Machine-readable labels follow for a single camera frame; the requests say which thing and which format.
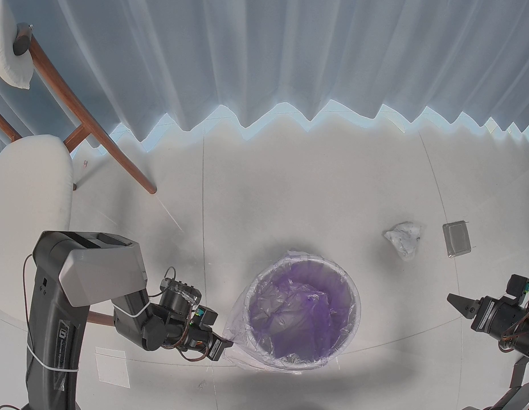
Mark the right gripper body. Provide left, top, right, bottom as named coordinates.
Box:
left=469, top=296, right=529, bottom=342

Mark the white curtain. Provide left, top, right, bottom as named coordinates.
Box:
left=0, top=0, right=529, bottom=144

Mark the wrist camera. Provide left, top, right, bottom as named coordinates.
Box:
left=505, top=274, right=529, bottom=299
left=192, top=306, right=218, bottom=328

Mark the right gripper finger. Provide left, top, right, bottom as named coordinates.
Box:
left=446, top=293, right=478, bottom=319

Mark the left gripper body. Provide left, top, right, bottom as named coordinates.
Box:
left=185, top=328, right=234, bottom=362

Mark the purple plastic bag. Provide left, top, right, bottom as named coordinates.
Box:
left=224, top=249, right=361, bottom=371

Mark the white trash bin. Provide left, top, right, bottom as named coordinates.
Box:
left=246, top=256, right=361, bottom=370

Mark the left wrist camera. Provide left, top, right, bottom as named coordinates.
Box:
left=192, top=306, right=218, bottom=328

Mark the white cushioned wooden chair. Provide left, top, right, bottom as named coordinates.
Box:
left=0, top=0, right=158, bottom=328

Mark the white paper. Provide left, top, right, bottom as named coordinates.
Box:
left=384, top=222, right=422, bottom=262

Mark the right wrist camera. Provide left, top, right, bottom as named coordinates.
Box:
left=505, top=274, right=529, bottom=299

